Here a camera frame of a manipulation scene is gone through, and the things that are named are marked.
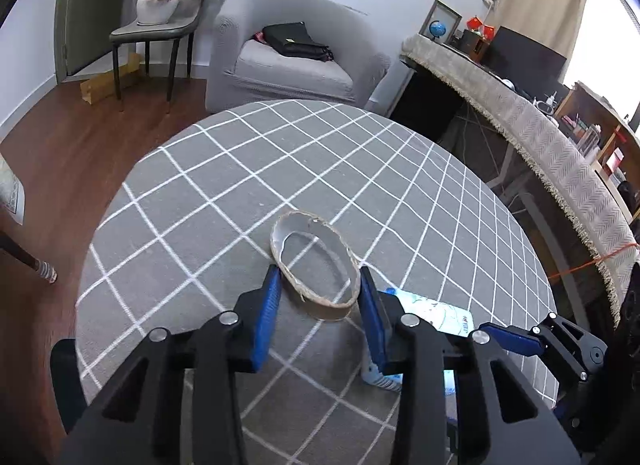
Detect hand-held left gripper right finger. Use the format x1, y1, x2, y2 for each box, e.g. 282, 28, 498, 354
359, 266, 581, 465

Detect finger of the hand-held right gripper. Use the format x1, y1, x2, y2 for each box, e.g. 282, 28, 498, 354
479, 312, 608, 385

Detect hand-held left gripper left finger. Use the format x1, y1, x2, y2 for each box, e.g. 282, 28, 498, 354
59, 264, 283, 465

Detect brown cardboard tape roll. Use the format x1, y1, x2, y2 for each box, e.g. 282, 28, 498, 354
270, 211, 362, 322

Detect blue printed tissue packet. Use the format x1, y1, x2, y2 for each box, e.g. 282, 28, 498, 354
362, 287, 476, 396

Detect grey checked tablecloth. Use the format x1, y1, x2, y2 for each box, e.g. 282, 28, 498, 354
75, 99, 560, 465

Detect beige fringed desk cloth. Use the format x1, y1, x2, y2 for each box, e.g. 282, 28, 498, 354
401, 34, 640, 316

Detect wooden bookshelf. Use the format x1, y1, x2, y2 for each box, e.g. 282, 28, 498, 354
552, 81, 640, 226

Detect grey armchair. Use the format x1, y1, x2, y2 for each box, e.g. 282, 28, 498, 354
205, 0, 392, 113

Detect black handbag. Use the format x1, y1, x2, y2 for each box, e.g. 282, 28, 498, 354
261, 22, 335, 63

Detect flat cardboard piece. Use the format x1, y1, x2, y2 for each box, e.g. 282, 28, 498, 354
80, 52, 142, 106

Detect black monitor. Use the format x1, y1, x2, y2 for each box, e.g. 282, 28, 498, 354
481, 25, 568, 96

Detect patterned rug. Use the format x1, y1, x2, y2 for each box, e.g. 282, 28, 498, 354
0, 152, 26, 226

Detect dark box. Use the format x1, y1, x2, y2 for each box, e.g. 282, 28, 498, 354
457, 29, 488, 63

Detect grey chair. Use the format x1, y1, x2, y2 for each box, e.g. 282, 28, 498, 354
109, 0, 216, 113

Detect small red flags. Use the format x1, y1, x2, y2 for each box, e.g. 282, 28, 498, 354
466, 16, 496, 38

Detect beige curtain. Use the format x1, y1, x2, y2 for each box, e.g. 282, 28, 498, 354
492, 0, 593, 61

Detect grey door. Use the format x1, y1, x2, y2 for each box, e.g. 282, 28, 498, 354
54, 0, 156, 83

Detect orange cord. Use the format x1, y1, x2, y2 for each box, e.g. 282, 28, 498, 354
547, 242, 640, 281

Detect picture frame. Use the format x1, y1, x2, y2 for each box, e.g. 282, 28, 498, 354
420, 0, 463, 46

